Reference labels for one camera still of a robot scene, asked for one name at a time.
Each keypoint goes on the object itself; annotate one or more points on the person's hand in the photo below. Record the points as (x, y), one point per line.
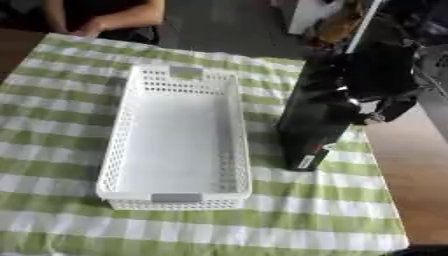
(88, 29)

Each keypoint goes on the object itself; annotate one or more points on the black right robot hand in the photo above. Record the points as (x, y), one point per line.
(382, 73)

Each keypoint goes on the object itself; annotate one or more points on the long black rectangular box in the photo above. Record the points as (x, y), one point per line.
(309, 110)

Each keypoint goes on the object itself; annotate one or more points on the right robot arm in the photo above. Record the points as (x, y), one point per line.
(399, 23)

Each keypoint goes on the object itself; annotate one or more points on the person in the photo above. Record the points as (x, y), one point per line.
(116, 13)

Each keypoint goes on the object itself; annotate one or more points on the brown bag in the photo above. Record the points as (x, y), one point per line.
(339, 26)

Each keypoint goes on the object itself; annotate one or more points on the white cabinet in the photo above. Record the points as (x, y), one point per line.
(309, 13)

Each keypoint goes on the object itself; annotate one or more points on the white perforated plastic basket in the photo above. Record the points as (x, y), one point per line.
(175, 140)

